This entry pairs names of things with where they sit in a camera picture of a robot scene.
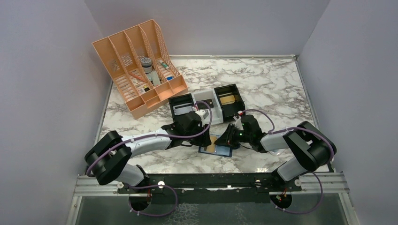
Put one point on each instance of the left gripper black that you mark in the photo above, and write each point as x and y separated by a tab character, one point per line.
198	136

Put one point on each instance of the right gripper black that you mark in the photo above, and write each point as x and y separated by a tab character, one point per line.
229	137

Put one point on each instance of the blue leather card holder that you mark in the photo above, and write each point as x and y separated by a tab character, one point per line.
220	150

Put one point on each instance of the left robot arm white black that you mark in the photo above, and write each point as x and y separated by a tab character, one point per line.
108	159

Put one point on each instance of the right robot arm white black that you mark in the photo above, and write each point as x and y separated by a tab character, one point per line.
311	149

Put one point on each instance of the silver credit card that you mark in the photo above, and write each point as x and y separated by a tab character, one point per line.
182	109

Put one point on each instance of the black credit card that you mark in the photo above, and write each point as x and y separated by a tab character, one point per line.
209	103

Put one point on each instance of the gold credit card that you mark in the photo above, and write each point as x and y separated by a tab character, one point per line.
227	99

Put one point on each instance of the white plastic bin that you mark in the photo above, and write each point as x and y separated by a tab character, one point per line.
216	111

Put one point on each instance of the left black plastic bin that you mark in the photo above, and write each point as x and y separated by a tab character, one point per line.
178	100

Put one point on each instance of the black plastic bin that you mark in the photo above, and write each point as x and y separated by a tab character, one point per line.
228	111
178	100

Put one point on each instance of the right black plastic bin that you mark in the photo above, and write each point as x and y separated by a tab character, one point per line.
228	111

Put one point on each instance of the clear blue plastic case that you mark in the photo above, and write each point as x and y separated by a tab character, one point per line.
276	152

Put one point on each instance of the green white marker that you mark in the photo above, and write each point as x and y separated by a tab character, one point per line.
165	65

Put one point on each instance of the orange pencil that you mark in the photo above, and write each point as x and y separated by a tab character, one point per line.
139	77

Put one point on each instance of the grey round tape roll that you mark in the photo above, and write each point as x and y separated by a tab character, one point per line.
147	64

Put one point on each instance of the orange plastic file organizer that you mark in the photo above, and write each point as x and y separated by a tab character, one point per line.
120	53

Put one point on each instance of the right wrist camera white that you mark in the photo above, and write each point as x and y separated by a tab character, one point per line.
238	120

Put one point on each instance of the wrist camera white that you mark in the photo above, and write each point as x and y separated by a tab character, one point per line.
238	120
203	114

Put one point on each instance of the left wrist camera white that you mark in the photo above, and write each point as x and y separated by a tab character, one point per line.
203	114

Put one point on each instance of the black metal base rail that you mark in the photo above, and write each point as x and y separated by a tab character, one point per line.
208	188

